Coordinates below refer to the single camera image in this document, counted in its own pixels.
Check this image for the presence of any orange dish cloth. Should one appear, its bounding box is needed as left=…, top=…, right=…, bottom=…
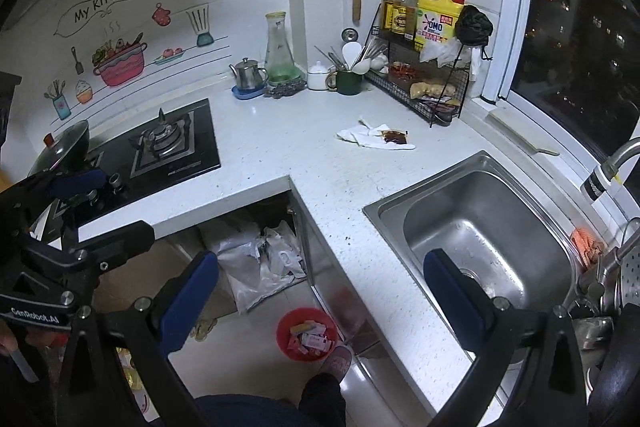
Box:
left=570, top=228, right=604, bottom=269

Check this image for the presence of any white rice spoon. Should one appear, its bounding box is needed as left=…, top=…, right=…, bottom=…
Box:
left=342, top=41, right=362, bottom=70

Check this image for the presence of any person's left hand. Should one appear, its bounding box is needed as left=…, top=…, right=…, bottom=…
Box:
left=0, top=328, right=57, bottom=358

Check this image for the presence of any stainless steel sink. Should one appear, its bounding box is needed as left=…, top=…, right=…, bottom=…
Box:
left=361, top=149, right=597, bottom=343

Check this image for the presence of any white paper towel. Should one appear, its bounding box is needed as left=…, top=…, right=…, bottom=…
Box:
left=336, top=118, right=416, bottom=150

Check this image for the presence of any black wire rack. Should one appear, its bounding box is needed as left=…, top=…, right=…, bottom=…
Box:
left=366, top=5, right=471, bottom=127

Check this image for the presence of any black wok with lid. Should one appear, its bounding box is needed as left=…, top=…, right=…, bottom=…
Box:
left=28, top=120, right=90, bottom=176

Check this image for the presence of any steel wool scrubber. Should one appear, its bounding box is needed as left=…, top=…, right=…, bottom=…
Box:
left=264, top=78, right=307, bottom=100

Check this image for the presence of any pink slipper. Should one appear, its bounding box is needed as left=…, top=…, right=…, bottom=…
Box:
left=320, top=345, right=352, bottom=383

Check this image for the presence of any dark sauce bottle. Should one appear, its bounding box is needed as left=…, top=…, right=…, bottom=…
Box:
left=405, top=0, right=419, bottom=42

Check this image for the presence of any black frying pan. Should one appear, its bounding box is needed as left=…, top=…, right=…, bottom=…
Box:
left=588, top=303, right=639, bottom=426

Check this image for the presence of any small steel teapot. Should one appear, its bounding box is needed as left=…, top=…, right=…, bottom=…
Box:
left=229, top=57, right=269, bottom=91

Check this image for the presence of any brown sauce packet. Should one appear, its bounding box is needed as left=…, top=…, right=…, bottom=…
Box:
left=382, top=130, right=408, bottom=145

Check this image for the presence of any red trash bucket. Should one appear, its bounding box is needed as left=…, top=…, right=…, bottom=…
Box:
left=276, top=308, right=340, bottom=363

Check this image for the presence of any black cloth on rack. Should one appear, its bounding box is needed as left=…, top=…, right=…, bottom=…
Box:
left=454, top=4, right=494, bottom=46

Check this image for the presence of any yellow detergent jug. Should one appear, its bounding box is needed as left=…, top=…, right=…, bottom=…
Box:
left=413, top=0, right=463, bottom=51

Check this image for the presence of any dark green mug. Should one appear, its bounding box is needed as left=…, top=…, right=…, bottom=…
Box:
left=326, top=70, right=362, bottom=95

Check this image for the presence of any oil bottle yellow label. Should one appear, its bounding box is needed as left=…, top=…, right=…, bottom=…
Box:
left=380, top=0, right=413, bottom=40

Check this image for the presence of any white plastic bag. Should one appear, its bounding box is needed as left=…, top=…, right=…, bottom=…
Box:
left=198, top=216, right=306, bottom=314

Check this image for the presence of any white lidded jar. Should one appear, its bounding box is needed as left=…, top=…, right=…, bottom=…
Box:
left=307, top=61, right=330, bottom=91

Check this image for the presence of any chrome faucet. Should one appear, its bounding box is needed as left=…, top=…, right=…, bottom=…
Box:
left=580, top=136, right=640, bottom=202

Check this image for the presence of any ginger root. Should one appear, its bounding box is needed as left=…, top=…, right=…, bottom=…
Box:
left=409, top=81, right=456, bottom=100

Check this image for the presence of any glass carafe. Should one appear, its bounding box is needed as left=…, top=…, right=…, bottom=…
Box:
left=265, top=11, right=303, bottom=86

